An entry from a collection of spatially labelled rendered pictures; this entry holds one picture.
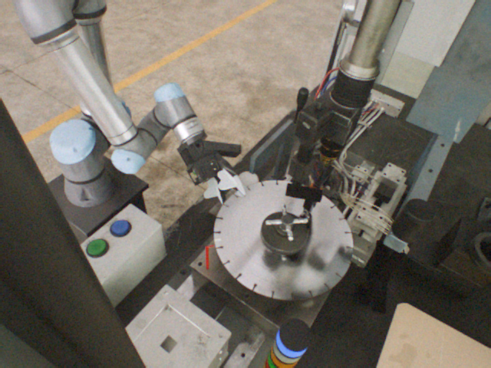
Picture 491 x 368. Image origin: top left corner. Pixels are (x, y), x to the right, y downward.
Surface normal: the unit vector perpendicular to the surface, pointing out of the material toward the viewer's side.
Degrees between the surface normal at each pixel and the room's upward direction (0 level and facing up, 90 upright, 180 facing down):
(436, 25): 90
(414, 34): 90
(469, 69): 90
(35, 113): 0
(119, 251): 0
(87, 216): 0
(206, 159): 34
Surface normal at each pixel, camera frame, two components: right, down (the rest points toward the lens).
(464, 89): -0.56, 0.60
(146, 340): 0.09, -0.65
